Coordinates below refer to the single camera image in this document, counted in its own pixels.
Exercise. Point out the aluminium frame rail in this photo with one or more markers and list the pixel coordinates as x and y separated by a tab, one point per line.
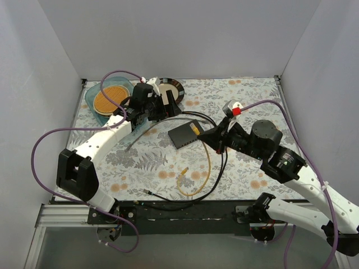
63	216

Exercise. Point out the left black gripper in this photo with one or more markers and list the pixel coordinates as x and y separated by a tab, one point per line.
161	103

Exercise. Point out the blue plastic tray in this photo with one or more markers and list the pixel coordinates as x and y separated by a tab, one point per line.
117	88

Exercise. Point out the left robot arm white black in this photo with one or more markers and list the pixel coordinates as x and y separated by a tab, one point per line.
76	172

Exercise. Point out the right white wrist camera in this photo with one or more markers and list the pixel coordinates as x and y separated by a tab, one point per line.
232	109

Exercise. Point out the black network switch box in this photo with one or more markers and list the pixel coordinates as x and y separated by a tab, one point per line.
184	135

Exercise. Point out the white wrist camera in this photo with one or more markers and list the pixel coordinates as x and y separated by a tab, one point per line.
154	82
232	109

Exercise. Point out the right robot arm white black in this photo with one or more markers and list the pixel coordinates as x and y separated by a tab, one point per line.
335	218

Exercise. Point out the floral tablecloth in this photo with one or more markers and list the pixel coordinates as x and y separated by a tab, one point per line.
146	164

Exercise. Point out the dark rimmed ceramic plate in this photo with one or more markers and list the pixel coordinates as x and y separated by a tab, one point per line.
176	88

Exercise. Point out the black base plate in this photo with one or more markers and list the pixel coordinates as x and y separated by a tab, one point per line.
204	217

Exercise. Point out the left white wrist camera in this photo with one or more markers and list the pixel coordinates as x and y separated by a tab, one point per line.
154	82

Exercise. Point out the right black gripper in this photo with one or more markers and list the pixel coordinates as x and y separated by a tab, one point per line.
223	137

